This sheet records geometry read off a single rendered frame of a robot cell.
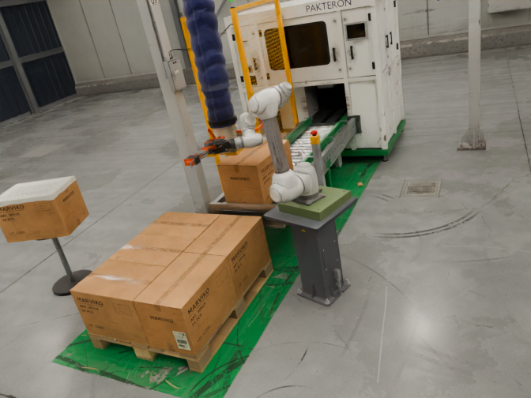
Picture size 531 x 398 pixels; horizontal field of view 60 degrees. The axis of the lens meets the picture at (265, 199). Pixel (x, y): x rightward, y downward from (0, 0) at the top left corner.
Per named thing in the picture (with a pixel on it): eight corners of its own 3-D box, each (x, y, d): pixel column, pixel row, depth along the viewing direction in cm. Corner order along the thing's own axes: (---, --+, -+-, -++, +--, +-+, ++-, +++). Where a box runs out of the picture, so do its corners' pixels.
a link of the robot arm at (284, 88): (276, 92, 318) (262, 97, 311) (288, 74, 304) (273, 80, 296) (288, 107, 316) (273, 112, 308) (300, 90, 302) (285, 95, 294)
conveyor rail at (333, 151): (352, 133, 574) (351, 118, 567) (356, 132, 572) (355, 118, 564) (280, 226, 392) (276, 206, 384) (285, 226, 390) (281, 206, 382)
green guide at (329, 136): (344, 121, 572) (344, 114, 568) (353, 121, 567) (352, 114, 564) (298, 174, 446) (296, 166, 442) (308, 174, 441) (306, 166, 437)
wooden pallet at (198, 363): (181, 260, 452) (177, 248, 446) (273, 270, 407) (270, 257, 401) (94, 347, 357) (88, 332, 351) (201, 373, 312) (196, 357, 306)
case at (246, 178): (259, 178, 459) (251, 140, 442) (295, 179, 439) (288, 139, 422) (227, 206, 413) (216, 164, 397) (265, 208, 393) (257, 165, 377)
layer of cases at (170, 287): (177, 248, 446) (166, 211, 429) (270, 257, 401) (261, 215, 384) (88, 332, 351) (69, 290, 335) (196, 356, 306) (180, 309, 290)
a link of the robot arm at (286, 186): (306, 196, 320) (284, 208, 307) (290, 194, 332) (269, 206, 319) (280, 84, 295) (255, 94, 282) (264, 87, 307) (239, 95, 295)
